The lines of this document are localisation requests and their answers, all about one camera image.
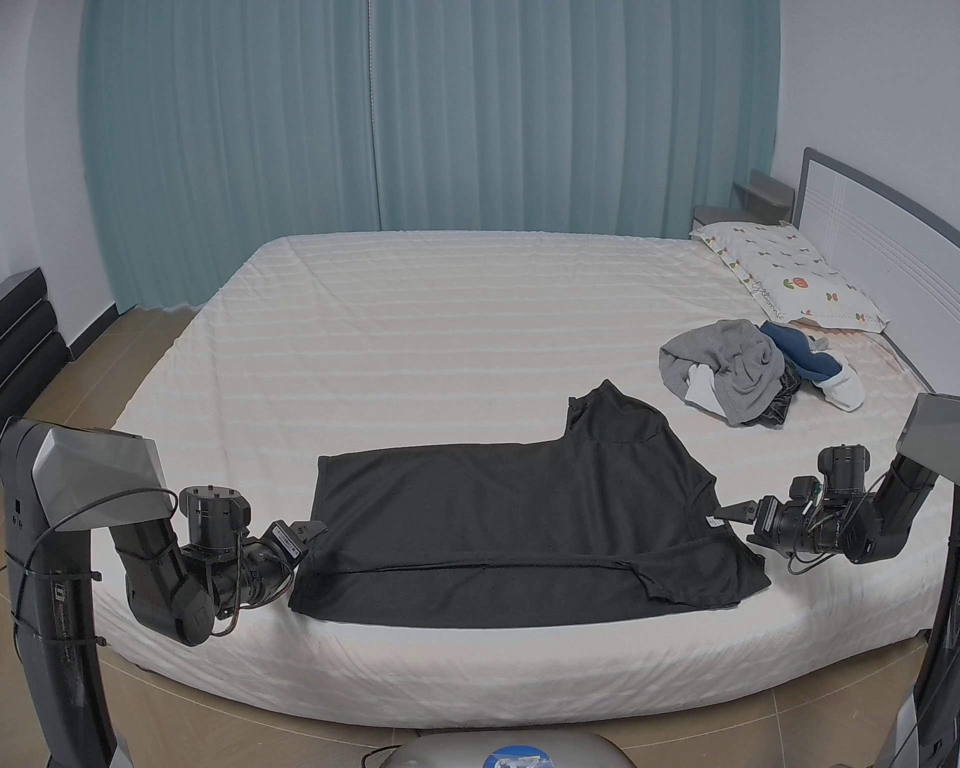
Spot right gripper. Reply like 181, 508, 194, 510
711, 494, 831, 561

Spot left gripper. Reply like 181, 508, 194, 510
237, 516, 330, 604

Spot black T-shirt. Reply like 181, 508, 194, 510
288, 378, 774, 625

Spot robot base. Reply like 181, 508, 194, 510
386, 731, 627, 768

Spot pile of clothes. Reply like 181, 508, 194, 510
658, 318, 867, 427

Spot bed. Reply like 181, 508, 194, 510
90, 146, 960, 732

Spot white printed pillow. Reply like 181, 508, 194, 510
688, 219, 890, 333

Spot grey bedside table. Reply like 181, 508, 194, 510
690, 168, 795, 230

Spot black chest of drawers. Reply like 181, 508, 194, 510
0, 268, 69, 414

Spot blue-green curtain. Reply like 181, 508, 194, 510
78, 0, 781, 316

